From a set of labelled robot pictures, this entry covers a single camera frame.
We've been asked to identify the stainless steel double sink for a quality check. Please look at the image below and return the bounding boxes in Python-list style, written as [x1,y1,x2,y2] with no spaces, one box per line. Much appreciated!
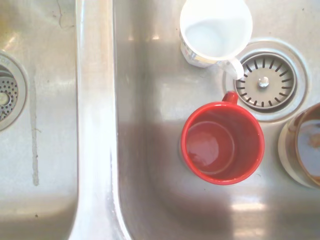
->
[0,0,320,240]

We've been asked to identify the red ceramic mug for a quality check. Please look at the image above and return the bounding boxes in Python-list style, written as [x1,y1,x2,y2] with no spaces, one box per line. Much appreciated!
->
[180,91,266,186]

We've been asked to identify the white ceramic mug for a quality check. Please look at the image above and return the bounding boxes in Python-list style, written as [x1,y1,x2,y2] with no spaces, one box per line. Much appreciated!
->
[179,0,254,81]

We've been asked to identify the slotted metal drain strainer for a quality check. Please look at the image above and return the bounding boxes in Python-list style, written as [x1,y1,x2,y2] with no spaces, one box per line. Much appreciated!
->
[224,39,312,124]

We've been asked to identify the brown ceramic mug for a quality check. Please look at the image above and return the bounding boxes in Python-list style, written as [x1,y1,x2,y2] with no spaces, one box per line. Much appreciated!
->
[277,102,320,190]

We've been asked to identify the perforated metal drain strainer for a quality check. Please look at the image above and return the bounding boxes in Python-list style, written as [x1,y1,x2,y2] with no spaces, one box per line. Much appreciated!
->
[0,49,28,132]

